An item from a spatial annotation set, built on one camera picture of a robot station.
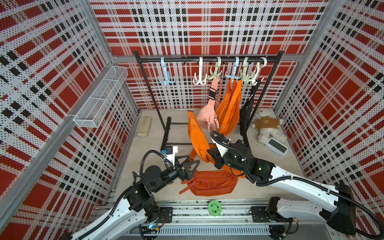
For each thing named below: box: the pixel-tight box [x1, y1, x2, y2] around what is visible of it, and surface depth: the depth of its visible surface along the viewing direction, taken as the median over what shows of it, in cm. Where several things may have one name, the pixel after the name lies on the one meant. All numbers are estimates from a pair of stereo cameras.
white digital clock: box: [266, 137, 289, 156], surface depth 97 cm
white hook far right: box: [246, 57, 267, 86], surface depth 69 cm
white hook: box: [193, 56, 207, 86], surface depth 70 cm
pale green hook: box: [240, 57, 249, 84], surface depth 71 cm
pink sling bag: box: [195, 76, 223, 131], surface depth 85 cm
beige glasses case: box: [137, 116, 151, 138], surface depth 110 cm
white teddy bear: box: [250, 108, 287, 144], surface depth 104 cm
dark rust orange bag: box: [179, 170, 239, 197], surface depth 84 cm
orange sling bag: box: [216, 79, 243, 136], surface depth 88 cm
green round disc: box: [208, 200, 222, 217], surface depth 74 cm
